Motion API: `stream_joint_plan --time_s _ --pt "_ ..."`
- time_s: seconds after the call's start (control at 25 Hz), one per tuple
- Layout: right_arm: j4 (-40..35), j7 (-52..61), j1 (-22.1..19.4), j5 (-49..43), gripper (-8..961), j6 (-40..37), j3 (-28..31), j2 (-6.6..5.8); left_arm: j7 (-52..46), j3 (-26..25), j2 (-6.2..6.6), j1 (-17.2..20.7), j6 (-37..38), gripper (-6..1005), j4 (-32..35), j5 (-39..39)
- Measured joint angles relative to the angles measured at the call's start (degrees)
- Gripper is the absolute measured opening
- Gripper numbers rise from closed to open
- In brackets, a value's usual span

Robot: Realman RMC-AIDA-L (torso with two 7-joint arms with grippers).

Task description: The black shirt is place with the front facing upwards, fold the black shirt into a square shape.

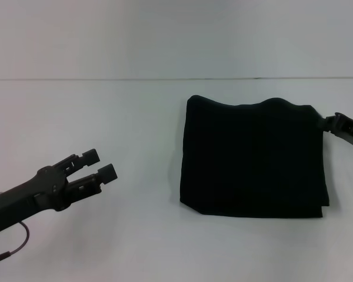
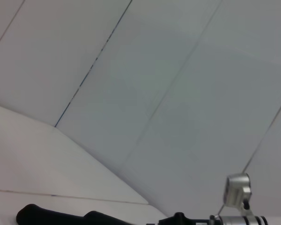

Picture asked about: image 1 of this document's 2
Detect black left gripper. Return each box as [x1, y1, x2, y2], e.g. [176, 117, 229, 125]
[0, 148, 119, 236]

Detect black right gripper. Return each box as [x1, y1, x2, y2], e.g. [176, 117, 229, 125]
[318, 112, 353, 150]

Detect black t-shirt with FREE print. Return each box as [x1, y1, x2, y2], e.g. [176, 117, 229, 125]
[178, 94, 332, 219]

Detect left gripper cable with plug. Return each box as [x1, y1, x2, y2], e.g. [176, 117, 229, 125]
[0, 221, 31, 267]

